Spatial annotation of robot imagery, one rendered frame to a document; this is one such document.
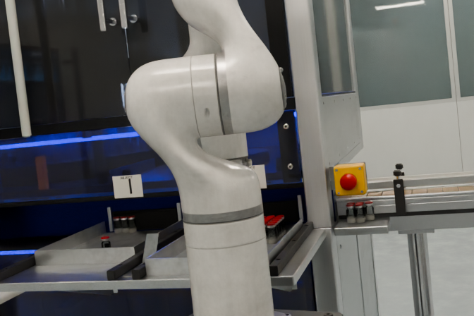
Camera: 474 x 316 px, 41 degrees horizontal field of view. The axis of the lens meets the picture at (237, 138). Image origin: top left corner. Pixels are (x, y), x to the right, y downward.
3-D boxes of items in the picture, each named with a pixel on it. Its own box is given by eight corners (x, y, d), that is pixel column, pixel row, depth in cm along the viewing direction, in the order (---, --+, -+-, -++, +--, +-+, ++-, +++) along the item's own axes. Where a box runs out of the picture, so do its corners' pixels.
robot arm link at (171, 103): (264, 218, 88) (245, 46, 86) (132, 232, 88) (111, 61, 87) (262, 204, 100) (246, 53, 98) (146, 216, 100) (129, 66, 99)
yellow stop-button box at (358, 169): (339, 191, 161) (336, 163, 160) (368, 190, 158) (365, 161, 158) (335, 197, 153) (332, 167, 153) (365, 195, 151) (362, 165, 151)
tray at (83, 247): (104, 233, 182) (103, 221, 182) (189, 228, 174) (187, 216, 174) (35, 265, 149) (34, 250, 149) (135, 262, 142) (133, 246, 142)
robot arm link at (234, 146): (197, 162, 116) (247, 157, 116) (190, 91, 116) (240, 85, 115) (201, 159, 125) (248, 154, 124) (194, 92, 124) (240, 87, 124)
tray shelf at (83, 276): (90, 240, 183) (89, 234, 183) (330, 229, 163) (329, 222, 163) (-21, 292, 138) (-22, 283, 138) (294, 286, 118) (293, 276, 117)
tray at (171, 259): (203, 237, 161) (202, 223, 161) (303, 233, 154) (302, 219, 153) (146, 275, 129) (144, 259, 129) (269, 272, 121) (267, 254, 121)
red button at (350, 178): (342, 189, 154) (340, 173, 154) (358, 187, 153) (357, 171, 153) (340, 191, 150) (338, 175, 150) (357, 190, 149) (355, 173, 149)
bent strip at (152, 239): (149, 259, 143) (147, 233, 143) (161, 258, 142) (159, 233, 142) (121, 277, 130) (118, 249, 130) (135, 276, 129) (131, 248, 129)
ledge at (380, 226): (341, 223, 168) (341, 216, 168) (391, 221, 165) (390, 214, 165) (334, 235, 155) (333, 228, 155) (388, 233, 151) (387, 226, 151)
